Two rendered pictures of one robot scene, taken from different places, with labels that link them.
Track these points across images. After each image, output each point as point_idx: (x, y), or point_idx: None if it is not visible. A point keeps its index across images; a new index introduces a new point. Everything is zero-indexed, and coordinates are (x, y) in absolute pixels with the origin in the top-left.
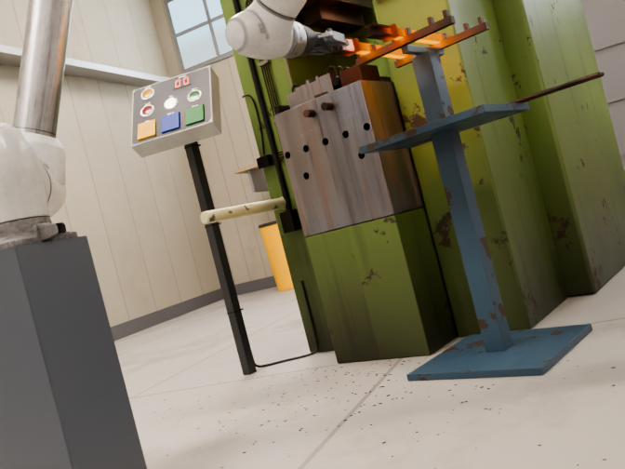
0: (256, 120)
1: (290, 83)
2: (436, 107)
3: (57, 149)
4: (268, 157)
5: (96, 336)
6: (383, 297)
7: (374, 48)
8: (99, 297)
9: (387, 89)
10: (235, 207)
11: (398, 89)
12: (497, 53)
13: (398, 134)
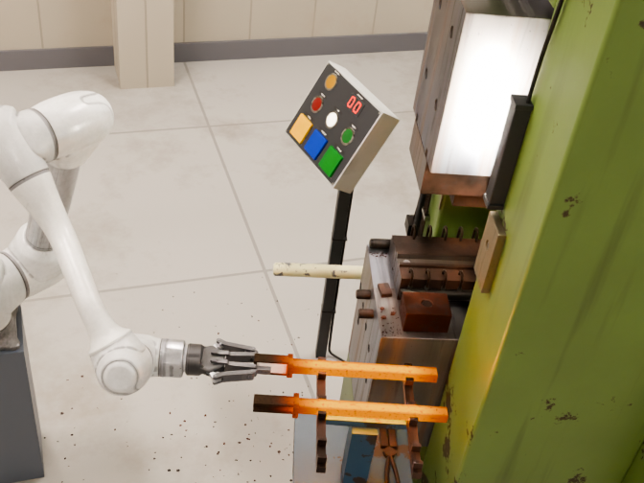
0: None
1: (439, 202)
2: (343, 469)
3: (46, 264)
4: (409, 228)
5: (14, 403)
6: None
7: (321, 378)
8: (24, 384)
9: (440, 347)
10: (319, 269)
11: (455, 356)
12: (615, 418)
13: (293, 455)
